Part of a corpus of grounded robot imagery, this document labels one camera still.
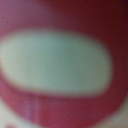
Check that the red yellow cereal snack box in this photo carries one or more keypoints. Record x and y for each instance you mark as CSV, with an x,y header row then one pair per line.
x,y
56,63

